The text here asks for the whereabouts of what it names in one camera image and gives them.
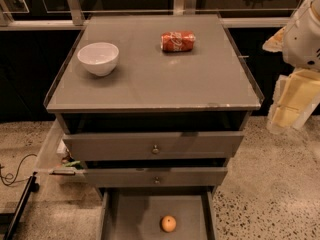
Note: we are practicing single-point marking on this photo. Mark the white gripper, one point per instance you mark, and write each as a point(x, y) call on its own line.
point(301, 44)

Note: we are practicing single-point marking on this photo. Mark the orange fruit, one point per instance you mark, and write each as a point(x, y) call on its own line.
point(168, 223)

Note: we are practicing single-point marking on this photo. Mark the top grey drawer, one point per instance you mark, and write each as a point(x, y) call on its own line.
point(153, 146)

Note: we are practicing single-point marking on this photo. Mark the grey drawer cabinet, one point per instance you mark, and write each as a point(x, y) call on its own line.
point(207, 89)

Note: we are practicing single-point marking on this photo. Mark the bottom grey open drawer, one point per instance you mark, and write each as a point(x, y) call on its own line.
point(136, 213)

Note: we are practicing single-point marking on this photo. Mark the middle grey drawer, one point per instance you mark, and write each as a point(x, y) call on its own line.
point(154, 177)

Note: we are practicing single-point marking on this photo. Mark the red soda can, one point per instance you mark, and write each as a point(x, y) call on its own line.
point(177, 41)

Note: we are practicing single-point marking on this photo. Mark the white ceramic bowl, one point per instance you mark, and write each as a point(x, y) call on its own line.
point(99, 58)

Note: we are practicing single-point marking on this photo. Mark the metal window railing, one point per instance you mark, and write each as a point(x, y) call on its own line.
point(73, 14)

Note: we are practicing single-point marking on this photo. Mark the clear plastic bin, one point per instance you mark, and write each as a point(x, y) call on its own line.
point(49, 159)

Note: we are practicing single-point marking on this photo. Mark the black metal bar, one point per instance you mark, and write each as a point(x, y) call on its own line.
point(14, 218)

